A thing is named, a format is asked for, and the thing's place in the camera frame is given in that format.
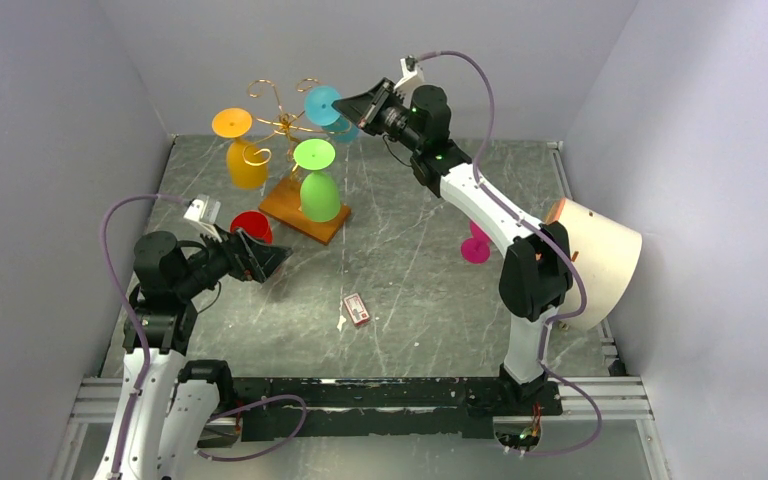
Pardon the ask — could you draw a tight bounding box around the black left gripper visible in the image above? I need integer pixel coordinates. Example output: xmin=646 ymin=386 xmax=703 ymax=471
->
xmin=174 ymin=220 xmax=291 ymax=298

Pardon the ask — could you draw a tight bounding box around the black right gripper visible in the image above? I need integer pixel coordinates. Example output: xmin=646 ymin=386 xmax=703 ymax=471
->
xmin=332 ymin=79 xmax=423 ymax=154

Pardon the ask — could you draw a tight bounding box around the red plastic wine glass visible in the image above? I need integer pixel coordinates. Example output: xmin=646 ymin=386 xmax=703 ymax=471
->
xmin=230 ymin=210 xmax=273 ymax=244

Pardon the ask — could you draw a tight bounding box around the blue plastic wine glass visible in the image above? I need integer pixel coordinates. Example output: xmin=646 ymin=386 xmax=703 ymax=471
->
xmin=304 ymin=85 xmax=359 ymax=144

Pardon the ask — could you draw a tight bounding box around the green plastic wine glass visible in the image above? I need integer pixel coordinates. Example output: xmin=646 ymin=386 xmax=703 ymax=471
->
xmin=293 ymin=138 xmax=342 ymax=223

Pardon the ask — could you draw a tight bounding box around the orange plastic wine glass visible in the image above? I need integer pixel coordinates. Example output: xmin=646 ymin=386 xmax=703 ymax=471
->
xmin=211 ymin=107 xmax=268 ymax=190

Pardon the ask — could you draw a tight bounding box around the pink plastic wine glass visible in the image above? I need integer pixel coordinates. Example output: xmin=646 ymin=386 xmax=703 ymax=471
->
xmin=460 ymin=221 xmax=491 ymax=264

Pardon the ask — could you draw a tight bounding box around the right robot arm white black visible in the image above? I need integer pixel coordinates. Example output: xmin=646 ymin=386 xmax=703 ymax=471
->
xmin=332 ymin=79 xmax=573 ymax=414

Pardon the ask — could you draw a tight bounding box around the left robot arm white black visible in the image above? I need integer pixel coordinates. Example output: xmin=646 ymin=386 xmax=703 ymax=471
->
xmin=95 ymin=230 xmax=293 ymax=479

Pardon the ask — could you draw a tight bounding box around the small red white card box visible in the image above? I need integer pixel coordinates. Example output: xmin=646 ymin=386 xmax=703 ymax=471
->
xmin=343 ymin=293 xmax=371 ymax=327

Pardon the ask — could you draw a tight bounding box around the cream drum-shaped toy box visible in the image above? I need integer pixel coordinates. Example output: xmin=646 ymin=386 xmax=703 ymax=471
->
xmin=547 ymin=198 xmax=643 ymax=331

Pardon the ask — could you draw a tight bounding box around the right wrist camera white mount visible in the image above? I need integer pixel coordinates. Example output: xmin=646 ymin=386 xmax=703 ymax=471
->
xmin=394 ymin=56 xmax=425 ymax=102

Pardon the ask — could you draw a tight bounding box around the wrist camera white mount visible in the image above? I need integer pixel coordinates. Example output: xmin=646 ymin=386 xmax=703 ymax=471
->
xmin=183 ymin=194 xmax=221 ymax=241
xmin=394 ymin=56 xmax=425 ymax=102

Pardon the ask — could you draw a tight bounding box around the gold wire wine glass rack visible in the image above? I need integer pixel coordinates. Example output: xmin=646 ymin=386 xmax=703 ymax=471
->
xmin=246 ymin=78 xmax=351 ymax=245

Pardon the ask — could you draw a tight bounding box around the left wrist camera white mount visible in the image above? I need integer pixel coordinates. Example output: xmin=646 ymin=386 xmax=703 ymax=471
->
xmin=183 ymin=194 xmax=221 ymax=241

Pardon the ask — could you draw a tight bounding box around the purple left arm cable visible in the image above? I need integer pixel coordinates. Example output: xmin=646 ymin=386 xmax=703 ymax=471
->
xmin=100 ymin=193 xmax=309 ymax=480

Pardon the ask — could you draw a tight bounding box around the aluminium frame rail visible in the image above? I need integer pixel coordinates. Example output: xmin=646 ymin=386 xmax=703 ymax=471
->
xmin=72 ymin=139 xmax=651 ymax=438

